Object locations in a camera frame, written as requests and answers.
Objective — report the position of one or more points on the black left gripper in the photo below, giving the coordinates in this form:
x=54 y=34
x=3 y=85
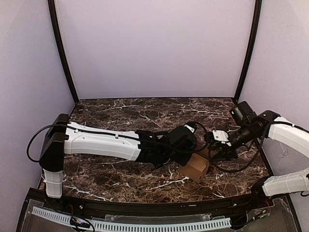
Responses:
x=183 y=161

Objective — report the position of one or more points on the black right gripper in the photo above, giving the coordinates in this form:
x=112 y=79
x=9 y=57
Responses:
x=223 y=154

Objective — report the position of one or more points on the brown cardboard box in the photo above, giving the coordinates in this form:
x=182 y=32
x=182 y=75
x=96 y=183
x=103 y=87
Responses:
x=197 y=167

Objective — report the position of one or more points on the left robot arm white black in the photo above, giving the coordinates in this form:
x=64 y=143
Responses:
x=143 y=146

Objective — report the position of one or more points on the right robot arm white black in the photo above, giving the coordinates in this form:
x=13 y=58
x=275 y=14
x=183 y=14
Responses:
x=267 y=125

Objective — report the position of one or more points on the right small circuit board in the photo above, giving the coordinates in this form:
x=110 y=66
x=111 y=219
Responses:
x=259 y=214

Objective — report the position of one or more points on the small circuit board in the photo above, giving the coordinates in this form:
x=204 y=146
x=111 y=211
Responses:
x=259 y=214
x=79 y=224

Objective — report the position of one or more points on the left small circuit board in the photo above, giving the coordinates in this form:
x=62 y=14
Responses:
x=79 y=224

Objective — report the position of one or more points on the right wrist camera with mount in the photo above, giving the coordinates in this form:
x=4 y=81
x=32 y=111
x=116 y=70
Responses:
x=217 y=136

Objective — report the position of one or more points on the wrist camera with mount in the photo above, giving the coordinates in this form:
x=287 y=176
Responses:
x=217 y=136
x=191 y=126

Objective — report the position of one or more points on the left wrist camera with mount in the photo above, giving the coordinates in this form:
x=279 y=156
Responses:
x=191 y=126

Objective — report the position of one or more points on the black front table rail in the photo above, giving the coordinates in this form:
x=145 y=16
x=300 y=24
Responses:
x=230 y=207

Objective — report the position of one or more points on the white slotted cable duct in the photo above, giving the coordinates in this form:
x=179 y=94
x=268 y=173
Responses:
x=138 y=224

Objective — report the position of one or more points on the right black frame post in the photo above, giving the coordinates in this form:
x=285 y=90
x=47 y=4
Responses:
x=249 y=51

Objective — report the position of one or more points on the black frame post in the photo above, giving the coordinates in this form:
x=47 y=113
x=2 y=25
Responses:
x=61 y=50
x=249 y=51

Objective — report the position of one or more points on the left black frame post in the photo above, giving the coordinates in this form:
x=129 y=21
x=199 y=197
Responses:
x=61 y=50

